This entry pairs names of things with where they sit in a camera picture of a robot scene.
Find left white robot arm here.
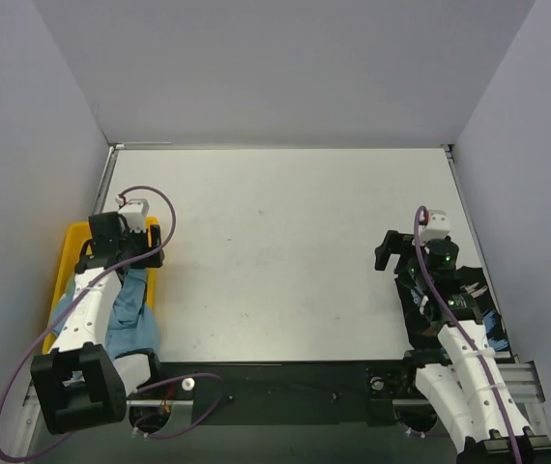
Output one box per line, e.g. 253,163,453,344
30,206,165,435

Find black printed t-shirt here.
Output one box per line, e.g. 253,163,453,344
395,267,511,353

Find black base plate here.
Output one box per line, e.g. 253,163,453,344
128,360,439,433

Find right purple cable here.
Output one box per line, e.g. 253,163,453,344
403,205,523,464

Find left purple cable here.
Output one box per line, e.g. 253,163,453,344
0,186,228,461

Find aluminium frame rail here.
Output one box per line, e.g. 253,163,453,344
22,362,545,407

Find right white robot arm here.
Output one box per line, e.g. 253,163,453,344
375,230,551,463

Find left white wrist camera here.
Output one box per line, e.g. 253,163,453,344
115,194,150,233

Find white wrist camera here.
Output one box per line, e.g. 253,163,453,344
420,210,450,243
115,194,150,233

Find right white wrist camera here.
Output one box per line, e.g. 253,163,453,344
420,210,450,243

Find yellow plastic tray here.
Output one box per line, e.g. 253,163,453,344
42,216,159,355

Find purple cable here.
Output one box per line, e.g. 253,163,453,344
403,205,523,464
0,186,228,461

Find light blue t-shirt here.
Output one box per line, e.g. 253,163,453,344
51,268,160,375

